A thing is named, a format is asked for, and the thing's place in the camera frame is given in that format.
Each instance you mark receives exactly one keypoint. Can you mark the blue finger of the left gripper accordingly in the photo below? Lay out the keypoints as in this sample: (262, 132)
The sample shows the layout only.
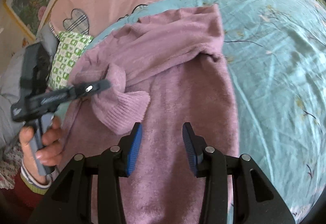
(90, 88)

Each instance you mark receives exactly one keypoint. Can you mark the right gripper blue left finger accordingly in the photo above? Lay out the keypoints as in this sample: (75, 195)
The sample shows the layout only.
(134, 143)

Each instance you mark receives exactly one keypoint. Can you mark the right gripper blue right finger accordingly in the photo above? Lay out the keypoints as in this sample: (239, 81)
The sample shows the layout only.
(194, 146)

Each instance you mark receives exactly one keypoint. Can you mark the mauve knitted sweater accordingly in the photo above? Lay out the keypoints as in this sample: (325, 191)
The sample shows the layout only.
(165, 70)

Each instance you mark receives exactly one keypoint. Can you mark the red sleeve left forearm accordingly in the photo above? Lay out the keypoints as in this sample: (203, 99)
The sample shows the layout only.
(25, 196)

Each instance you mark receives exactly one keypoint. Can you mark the person's left hand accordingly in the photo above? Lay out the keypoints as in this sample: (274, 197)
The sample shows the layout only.
(50, 155)

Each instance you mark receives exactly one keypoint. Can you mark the grey printed pillow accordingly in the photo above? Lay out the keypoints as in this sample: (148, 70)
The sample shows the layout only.
(10, 90)

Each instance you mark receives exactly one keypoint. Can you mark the green checkered pillow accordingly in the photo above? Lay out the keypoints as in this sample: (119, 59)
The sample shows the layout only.
(70, 48)

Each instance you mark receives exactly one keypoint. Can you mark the floral white bed sheet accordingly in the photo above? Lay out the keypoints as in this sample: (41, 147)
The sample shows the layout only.
(10, 165)

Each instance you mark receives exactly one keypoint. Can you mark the teal floral quilt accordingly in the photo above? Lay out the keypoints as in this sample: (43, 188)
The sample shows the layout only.
(275, 51)

